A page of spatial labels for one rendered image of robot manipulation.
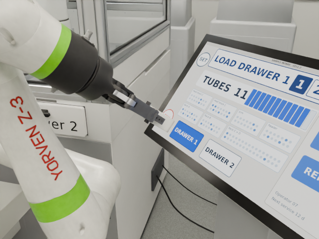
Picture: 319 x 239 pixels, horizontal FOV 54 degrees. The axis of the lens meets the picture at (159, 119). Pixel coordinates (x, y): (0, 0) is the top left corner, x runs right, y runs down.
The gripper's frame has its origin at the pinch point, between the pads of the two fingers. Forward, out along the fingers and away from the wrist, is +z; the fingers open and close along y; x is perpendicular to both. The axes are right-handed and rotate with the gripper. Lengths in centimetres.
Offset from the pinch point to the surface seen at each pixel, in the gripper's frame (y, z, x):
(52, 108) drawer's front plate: 53, 3, 17
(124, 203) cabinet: 45, 48, 39
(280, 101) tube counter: -16.0, 9.5, -15.5
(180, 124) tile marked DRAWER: 3.4, 9.5, -1.6
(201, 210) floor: 61, 124, 35
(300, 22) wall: 173, 258, -181
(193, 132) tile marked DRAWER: -1.5, 9.5, -1.7
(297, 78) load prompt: -16.5, 9.5, -20.8
